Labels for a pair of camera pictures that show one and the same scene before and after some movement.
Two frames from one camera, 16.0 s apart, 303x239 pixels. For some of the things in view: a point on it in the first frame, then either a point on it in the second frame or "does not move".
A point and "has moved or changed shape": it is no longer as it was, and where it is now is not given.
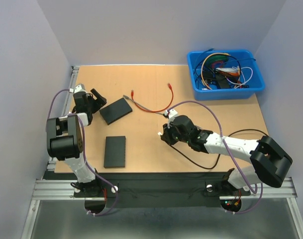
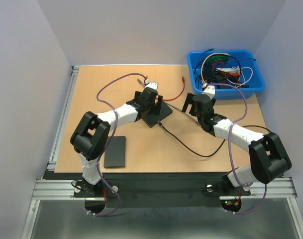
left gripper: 100,101 to 157,107
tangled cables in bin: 219,70 does not move
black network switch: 115,111 has moved or changed shape
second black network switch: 115,152 does not move
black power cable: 219,154 to 217,149
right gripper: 165,136 to 190,99
